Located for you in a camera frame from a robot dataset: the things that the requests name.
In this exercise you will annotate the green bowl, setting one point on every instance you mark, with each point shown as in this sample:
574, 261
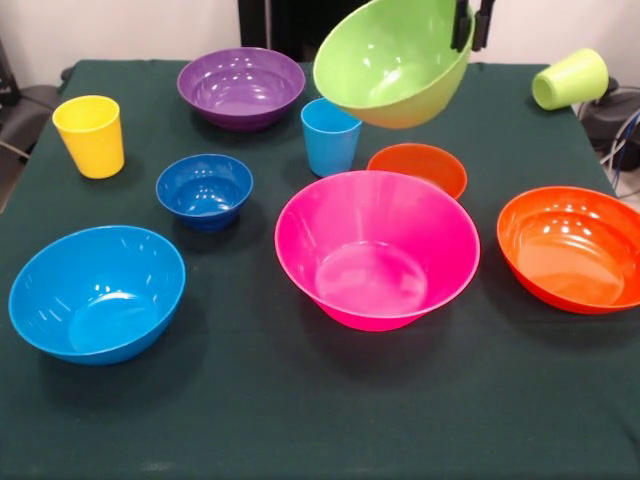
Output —
390, 65

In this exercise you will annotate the purple bowl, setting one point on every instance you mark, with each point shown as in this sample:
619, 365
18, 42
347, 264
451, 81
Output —
240, 90

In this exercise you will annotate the yellow cup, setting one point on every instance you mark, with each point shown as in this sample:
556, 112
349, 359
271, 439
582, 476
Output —
92, 145

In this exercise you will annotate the dark green table cloth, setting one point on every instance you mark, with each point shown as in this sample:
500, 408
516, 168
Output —
300, 400

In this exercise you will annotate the light green cup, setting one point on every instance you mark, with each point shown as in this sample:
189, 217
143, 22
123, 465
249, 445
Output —
575, 80

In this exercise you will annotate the small orange bowl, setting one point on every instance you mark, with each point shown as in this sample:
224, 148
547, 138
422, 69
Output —
430, 160

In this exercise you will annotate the grey chair base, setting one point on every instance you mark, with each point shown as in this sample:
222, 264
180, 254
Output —
25, 115
615, 115

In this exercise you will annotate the large light blue bowl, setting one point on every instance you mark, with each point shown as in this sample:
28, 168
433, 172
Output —
95, 295

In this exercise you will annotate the large orange bowl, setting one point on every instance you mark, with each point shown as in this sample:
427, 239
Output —
570, 250

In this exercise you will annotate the small dark blue bowl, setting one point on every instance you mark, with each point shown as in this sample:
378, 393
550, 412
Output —
205, 195

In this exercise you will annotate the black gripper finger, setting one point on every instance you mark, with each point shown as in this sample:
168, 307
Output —
482, 25
462, 25

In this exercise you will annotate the large pink bowl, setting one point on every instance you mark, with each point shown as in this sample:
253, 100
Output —
375, 250

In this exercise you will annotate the light blue cup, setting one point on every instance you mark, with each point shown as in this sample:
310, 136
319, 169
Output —
327, 150

